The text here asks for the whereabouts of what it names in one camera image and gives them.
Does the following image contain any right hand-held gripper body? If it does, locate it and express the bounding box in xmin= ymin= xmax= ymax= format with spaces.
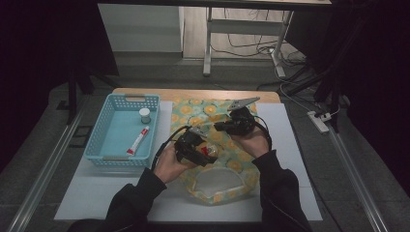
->
xmin=225 ymin=96 xmax=261 ymax=136

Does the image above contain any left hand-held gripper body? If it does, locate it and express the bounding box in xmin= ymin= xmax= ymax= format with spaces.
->
xmin=173 ymin=125 xmax=211 ymax=166

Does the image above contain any round yellow tin red label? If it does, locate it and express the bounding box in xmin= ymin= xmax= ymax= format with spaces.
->
xmin=200 ymin=143 xmax=221 ymax=159

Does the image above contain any orange print cloth bag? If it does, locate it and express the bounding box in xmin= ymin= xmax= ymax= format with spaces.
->
xmin=170 ymin=96 xmax=261 ymax=206

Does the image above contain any white tube with red cap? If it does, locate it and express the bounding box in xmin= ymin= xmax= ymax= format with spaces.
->
xmin=126 ymin=126 xmax=151 ymax=157

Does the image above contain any small white-capped jar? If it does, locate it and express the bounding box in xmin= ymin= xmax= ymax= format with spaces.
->
xmin=138 ymin=107 xmax=152 ymax=125

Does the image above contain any light blue plastic basket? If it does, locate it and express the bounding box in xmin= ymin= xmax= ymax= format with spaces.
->
xmin=83 ymin=93 xmax=161 ymax=169

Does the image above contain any person's right hand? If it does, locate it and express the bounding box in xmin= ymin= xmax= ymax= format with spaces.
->
xmin=229 ymin=126 xmax=271 ymax=160

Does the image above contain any person's left hand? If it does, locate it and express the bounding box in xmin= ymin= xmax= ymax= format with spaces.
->
xmin=153 ymin=144 xmax=196 ymax=185

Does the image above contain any white table mat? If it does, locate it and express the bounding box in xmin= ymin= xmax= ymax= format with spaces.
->
xmin=53 ymin=101 xmax=324 ymax=223

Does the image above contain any white power strip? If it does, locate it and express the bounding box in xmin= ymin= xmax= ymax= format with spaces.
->
xmin=306 ymin=110 xmax=333 ymax=134

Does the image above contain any white desk with metal legs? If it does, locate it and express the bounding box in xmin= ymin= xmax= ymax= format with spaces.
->
xmin=202 ymin=0 xmax=333 ymax=79

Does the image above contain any black metal stand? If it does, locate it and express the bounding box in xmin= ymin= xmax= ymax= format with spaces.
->
xmin=56 ymin=62 xmax=112 ymax=126
xmin=283 ymin=61 xmax=353 ymax=133

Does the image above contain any grey cabinet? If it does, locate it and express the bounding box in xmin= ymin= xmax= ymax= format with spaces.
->
xmin=97 ymin=3 xmax=186 ymax=54

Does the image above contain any left hand-held gripper cable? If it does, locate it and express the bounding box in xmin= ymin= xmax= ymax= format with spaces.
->
xmin=150 ymin=125 xmax=191 ymax=172

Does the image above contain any hand-held gripper cable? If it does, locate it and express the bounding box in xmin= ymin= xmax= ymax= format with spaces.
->
xmin=150 ymin=125 xmax=191 ymax=172
xmin=253 ymin=115 xmax=274 ymax=152

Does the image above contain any right hand-held gripper cable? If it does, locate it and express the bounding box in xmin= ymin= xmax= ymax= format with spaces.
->
xmin=253 ymin=115 xmax=274 ymax=152

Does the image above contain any white floor cable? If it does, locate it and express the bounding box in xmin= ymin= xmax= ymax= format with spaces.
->
xmin=274 ymin=62 xmax=341 ymax=119

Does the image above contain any tangle of black floor cables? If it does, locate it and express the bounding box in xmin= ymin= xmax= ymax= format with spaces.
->
xmin=210 ymin=9 xmax=308 ymax=67

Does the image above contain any black floor bracket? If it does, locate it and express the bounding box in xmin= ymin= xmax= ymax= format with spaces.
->
xmin=69 ymin=125 xmax=95 ymax=149

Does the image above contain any aluminium rail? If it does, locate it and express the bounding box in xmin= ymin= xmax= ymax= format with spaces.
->
xmin=6 ymin=105 xmax=85 ymax=232
xmin=327 ymin=129 xmax=392 ymax=232

